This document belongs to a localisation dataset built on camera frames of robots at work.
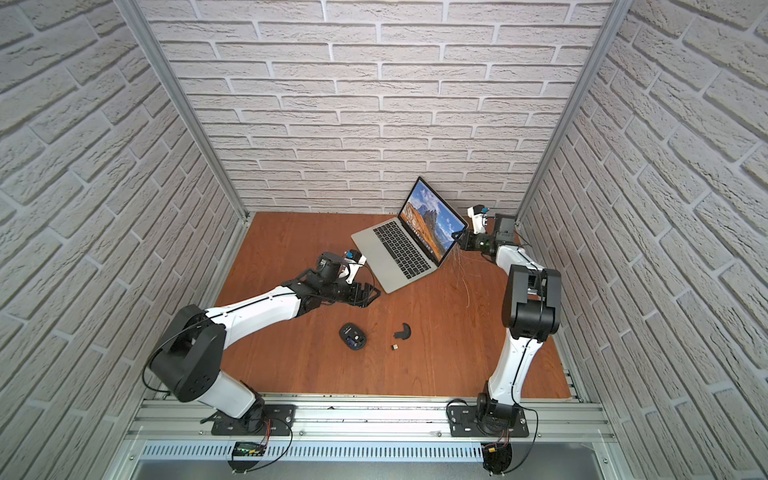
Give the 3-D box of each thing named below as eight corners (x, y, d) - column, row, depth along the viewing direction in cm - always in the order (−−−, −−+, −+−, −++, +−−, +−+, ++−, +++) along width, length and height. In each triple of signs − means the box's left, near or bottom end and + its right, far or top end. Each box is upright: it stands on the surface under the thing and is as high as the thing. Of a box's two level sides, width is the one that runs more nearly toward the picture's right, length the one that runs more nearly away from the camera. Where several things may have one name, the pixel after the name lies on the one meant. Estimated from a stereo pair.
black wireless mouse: (337, 337, 90) (336, 333, 87) (349, 324, 93) (348, 320, 90) (357, 354, 87) (356, 350, 84) (369, 340, 89) (368, 336, 87)
